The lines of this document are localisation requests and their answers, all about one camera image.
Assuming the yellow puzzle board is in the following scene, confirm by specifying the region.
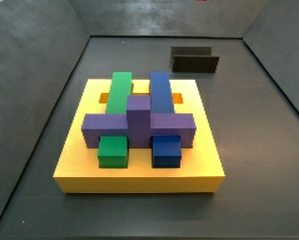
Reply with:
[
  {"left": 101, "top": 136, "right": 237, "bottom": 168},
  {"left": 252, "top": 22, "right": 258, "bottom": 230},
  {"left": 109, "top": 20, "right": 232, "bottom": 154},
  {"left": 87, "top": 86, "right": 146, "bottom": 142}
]
[{"left": 54, "top": 79, "right": 226, "bottom": 193}]

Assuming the purple cross-shaped block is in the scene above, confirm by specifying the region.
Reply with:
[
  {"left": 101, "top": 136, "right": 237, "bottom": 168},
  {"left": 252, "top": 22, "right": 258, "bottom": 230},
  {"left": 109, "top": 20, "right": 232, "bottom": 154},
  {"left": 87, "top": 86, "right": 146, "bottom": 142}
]
[{"left": 82, "top": 96, "right": 197, "bottom": 148}]

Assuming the blue bar block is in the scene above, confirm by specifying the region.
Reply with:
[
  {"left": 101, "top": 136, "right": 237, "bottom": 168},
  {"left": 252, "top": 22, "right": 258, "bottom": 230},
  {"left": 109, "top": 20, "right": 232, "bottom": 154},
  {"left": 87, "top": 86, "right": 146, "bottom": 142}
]
[{"left": 150, "top": 72, "right": 182, "bottom": 168}]

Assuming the green bar block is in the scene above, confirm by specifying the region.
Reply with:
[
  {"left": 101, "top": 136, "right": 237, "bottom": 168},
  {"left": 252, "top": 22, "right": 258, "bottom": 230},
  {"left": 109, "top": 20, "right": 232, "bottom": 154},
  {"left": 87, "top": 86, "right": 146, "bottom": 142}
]
[{"left": 98, "top": 72, "right": 131, "bottom": 169}]

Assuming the black angle bracket holder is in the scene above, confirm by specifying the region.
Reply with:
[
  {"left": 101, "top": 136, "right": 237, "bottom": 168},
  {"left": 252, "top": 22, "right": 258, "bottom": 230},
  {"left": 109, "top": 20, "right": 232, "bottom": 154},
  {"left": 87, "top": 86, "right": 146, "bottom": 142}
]
[{"left": 170, "top": 47, "right": 219, "bottom": 73}]

